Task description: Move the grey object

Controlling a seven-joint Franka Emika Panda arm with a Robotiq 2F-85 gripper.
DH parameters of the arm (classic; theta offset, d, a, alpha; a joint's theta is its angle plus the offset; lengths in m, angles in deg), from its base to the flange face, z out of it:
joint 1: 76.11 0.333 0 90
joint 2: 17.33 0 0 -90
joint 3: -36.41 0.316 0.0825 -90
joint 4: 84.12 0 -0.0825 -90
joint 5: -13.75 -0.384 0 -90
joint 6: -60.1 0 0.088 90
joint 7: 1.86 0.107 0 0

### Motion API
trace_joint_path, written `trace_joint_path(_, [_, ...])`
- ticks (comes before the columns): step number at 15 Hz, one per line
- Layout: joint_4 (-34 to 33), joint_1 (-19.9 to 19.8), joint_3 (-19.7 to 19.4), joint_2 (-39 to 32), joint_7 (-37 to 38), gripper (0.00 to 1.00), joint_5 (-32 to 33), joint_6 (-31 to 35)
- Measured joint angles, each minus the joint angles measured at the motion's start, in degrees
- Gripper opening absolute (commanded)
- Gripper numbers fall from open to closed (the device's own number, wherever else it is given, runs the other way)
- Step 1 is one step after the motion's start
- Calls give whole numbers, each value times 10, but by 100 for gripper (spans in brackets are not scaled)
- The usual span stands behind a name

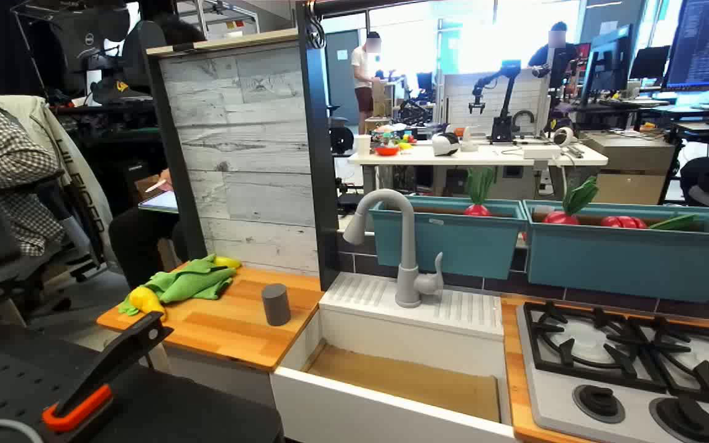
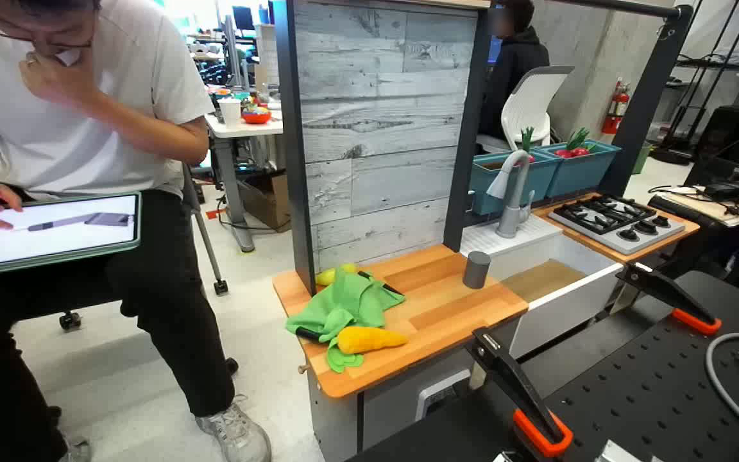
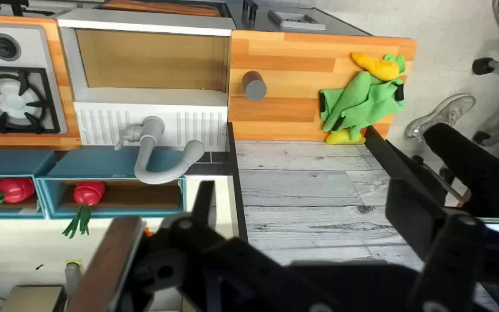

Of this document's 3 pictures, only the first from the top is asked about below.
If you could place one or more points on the grey cylinder object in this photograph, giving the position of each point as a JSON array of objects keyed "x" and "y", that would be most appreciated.
[{"x": 277, "y": 305}]

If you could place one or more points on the black background robot arm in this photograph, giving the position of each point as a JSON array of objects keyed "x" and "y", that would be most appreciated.
[{"x": 502, "y": 102}]

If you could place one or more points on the grey toy faucet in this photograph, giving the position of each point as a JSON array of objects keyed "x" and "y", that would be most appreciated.
[{"x": 406, "y": 246}]

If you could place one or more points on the red bowl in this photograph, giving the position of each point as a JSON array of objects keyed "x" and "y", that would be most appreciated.
[{"x": 386, "y": 150}]

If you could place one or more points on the white cup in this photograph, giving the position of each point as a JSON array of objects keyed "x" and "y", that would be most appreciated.
[{"x": 363, "y": 143}]

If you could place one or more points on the small teal planter box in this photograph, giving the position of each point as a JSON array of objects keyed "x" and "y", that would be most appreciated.
[{"x": 444, "y": 243}]

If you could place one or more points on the white toy sink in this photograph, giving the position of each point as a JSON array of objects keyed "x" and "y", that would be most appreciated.
[{"x": 405, "y": 329}]

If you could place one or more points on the white kettle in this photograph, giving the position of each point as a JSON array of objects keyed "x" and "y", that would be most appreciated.
[{"x": 444, "y": 147}]

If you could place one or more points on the red radish toy upright leaves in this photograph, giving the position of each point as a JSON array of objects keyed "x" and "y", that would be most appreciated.
[{"x": 478, "y": 197}]

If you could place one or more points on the grey wood backsplash panel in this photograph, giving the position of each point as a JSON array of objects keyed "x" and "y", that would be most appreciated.
[{"x": 244, "y": 157}]

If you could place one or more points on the white work table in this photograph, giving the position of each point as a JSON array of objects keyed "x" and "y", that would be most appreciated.
[{"x": 468, "y": 157}]

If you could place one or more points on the small yellow plush piece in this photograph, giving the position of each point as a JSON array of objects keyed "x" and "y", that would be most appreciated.
[{"x": 226, "y": 261}]

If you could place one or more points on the standing person white shirt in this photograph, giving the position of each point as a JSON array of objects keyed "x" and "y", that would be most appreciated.
[{"x": 363, "y": 69}]

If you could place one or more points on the wooden counter board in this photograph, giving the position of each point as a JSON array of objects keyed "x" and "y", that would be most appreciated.
[{"x": 223, "y": 324}]

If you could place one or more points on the green cloth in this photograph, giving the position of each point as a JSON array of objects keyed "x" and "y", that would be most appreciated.
[{"x": 185, "y": 285}]

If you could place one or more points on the white cabinet base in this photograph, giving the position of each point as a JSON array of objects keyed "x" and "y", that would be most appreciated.
[{"x": 223, "y": 372}]

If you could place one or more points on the wooden stove counter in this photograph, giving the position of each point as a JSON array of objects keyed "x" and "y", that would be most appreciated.
[{"x": 512, "y": 361}]

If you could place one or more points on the red radish toy slanted leaf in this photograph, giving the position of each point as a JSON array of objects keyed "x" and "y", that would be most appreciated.
[{"x": 576, "y": 200}]

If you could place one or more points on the seated person dark hair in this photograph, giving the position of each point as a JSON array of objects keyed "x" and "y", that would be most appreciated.
[{"x": 554, "y": 51}]

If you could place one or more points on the red tomato toy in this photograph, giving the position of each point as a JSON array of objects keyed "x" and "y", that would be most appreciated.
[{"x": 622, "y": 222}]

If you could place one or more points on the long teal planter box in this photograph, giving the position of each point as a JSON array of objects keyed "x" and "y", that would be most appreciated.
[{"x": 626, "y": 260}]

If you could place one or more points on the person in black top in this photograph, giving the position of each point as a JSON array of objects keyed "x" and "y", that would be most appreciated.
[{"x": 153, "y": 37}]

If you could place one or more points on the beige cabinet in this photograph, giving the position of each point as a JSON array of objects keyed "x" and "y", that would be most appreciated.
[{"x": 629, "y": 164}]

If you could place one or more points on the black orange clamp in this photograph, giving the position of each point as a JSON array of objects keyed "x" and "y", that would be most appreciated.
[{"x": 109, "y": 365}]

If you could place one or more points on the small black monitor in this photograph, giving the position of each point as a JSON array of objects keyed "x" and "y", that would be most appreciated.
[{"x": 606, "y": 69}]

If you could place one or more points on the beige jacket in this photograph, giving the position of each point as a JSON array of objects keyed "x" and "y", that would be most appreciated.
[{"x": 66, "y": 157}]

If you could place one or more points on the toy gas stove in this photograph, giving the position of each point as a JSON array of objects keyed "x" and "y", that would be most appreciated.
[{"x": 615, "y": 361}]

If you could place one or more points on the green vegetable toy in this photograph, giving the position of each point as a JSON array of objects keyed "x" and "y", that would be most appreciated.
[{"x": 676, "y": 222}]

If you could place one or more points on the dark Dell monitor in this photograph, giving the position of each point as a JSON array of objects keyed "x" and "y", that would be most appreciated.
[{"x": 66, "y": 45}]

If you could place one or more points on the thick black frame post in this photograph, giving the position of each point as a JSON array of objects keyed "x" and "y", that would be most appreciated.
[{"x": 318, "y": 164}]

